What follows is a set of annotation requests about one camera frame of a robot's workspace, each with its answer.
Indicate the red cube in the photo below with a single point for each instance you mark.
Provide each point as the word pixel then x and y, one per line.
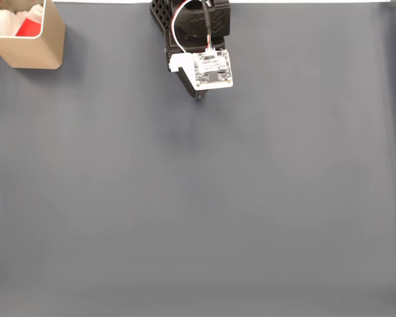
pixel 29 28

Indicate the beige box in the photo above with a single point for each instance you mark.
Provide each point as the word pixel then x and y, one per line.
pixel 33 51

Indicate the grey mat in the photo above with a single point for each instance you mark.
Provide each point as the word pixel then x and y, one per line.
pixel 184 198

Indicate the white padding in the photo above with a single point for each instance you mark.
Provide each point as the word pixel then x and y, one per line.
pixel 8 23

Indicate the camera board on white mount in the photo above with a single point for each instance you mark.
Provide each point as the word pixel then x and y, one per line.
pixel 212 69

